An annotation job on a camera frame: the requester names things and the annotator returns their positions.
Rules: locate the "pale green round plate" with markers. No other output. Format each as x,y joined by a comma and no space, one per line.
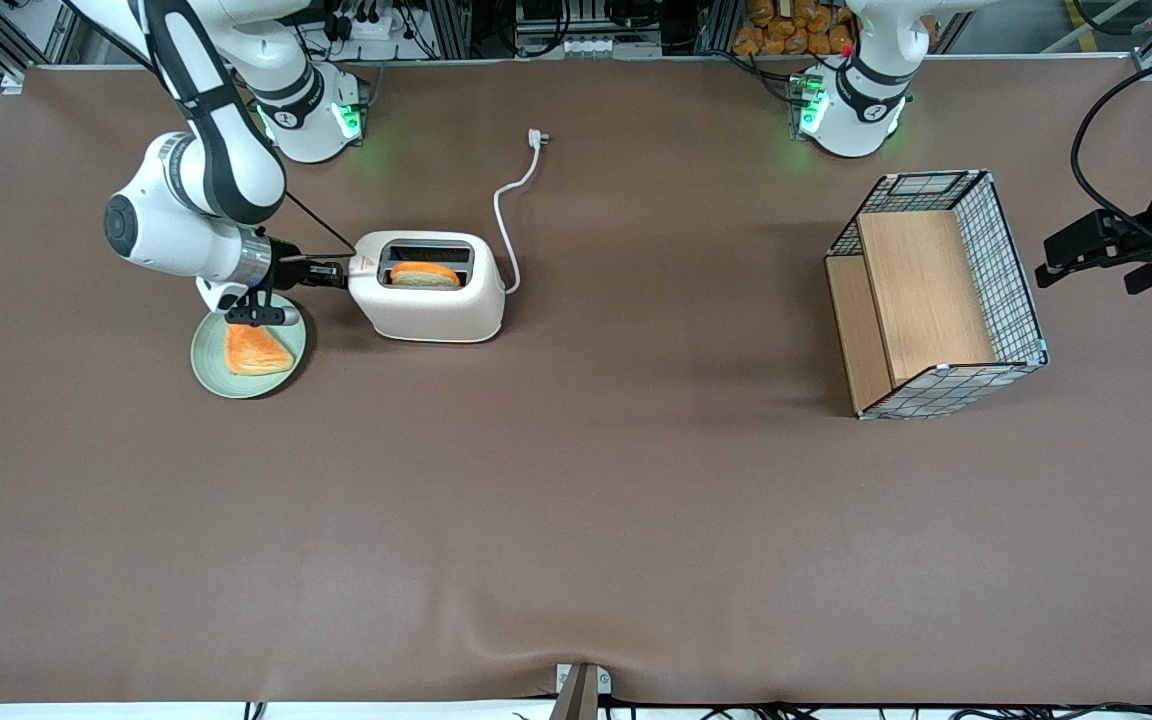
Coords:
211,375

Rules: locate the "brown table cover mat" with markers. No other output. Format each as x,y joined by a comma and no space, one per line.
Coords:
576,500

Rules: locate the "bread slice with orange crust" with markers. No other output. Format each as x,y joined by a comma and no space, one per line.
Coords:
426,275

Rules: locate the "orange triangular pastry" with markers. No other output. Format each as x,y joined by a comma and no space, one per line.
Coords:
256,352

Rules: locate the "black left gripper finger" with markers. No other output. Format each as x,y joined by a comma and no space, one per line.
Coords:
1086,264
1076,238

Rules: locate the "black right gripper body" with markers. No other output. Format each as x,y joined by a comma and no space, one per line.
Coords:
287,270

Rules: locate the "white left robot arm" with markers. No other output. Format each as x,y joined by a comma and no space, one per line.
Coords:
866,100

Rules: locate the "white power strip with plugs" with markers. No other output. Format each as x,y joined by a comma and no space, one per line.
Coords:
371,20

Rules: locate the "pile of orange bread rolls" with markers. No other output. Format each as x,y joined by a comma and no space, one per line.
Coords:
786,25

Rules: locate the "white two-slot toaster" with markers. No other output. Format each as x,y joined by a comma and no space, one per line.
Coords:
436,315

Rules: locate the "light wooden shelf insert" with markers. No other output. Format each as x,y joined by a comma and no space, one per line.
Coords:
921,290

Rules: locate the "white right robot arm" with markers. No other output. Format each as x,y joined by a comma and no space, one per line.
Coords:
186,220

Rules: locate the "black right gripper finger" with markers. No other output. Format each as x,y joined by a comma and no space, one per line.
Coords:
328,281
324,266

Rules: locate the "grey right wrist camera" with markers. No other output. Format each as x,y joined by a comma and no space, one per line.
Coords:
266,316

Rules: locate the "metal table edge bracket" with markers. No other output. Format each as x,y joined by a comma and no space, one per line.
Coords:
581,692

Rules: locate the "white connector strip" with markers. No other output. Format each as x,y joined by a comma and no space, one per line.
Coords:
586,46

